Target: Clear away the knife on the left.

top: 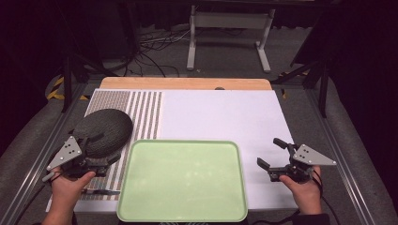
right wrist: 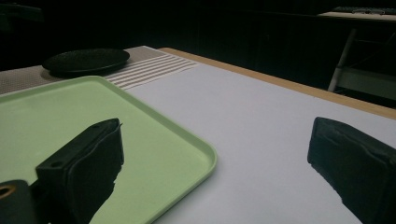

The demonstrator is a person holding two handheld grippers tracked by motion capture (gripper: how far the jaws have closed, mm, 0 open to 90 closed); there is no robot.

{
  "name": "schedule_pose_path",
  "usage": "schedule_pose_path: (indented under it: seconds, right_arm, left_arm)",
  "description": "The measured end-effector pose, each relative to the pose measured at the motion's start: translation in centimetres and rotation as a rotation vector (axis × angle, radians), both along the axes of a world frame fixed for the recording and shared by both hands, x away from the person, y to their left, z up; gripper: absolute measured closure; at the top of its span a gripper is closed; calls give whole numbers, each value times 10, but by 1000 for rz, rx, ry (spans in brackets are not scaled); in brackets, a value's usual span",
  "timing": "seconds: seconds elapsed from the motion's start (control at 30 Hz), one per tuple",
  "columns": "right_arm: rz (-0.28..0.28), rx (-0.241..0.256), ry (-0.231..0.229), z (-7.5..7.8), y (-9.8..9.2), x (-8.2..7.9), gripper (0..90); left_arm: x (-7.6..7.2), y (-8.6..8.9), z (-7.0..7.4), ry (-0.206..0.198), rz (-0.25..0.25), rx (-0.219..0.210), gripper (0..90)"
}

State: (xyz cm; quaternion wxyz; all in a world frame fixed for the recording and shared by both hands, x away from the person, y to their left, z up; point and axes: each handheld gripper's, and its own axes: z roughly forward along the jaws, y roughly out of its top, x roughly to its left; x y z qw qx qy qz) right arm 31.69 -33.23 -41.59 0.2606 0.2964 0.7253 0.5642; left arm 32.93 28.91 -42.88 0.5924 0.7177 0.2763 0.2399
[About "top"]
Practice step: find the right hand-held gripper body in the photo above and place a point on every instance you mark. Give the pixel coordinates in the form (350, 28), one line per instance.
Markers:
(308, 157)

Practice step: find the yellow black floor tape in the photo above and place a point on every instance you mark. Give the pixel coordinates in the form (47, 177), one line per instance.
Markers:
(56, 90)

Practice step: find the person's left hand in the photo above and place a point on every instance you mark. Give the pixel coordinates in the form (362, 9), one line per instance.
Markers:
(67, 190)

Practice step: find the dark grey knit hat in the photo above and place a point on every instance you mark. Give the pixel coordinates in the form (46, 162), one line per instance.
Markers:
(104, 131)

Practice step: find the wooden table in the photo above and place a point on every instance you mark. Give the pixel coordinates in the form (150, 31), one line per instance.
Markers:
(184, 83)

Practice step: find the metal floor rail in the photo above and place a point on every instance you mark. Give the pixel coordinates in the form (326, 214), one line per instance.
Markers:
(37, 162)
(341, 162)

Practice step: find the black tripod stand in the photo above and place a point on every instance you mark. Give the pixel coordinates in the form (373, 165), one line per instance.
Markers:
(67, 84)
(322, 87)

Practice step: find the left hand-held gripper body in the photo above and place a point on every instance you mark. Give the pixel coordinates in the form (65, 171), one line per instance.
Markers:
(66, 152)

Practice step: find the person's right hand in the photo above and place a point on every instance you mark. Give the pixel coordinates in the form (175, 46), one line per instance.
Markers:
(305, 192)

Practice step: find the light green plastic tray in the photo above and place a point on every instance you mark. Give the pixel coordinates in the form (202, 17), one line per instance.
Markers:
(181, 181)

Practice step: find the white metal stand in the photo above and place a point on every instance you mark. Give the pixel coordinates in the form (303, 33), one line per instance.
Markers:
(231, 20)

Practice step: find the black slim pen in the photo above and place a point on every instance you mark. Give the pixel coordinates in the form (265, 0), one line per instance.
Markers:
(101, 191)

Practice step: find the striped woven placemat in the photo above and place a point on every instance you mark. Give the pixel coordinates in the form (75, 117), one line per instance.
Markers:
(145, 109)

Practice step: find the white board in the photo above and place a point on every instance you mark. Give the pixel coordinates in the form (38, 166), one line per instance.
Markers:
(219, 115)

